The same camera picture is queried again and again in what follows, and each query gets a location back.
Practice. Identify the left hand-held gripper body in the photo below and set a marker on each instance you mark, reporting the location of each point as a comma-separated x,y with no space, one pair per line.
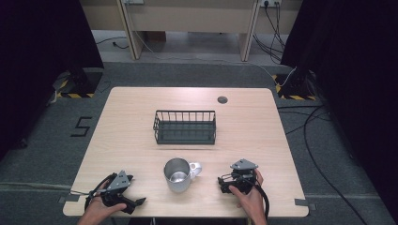
118,182

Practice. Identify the person's right hand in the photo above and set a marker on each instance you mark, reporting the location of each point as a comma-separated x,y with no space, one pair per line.
250,200

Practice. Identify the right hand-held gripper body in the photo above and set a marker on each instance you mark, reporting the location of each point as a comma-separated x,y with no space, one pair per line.
243,175

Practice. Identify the person's left hand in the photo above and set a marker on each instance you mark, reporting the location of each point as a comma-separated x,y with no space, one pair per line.
99,206

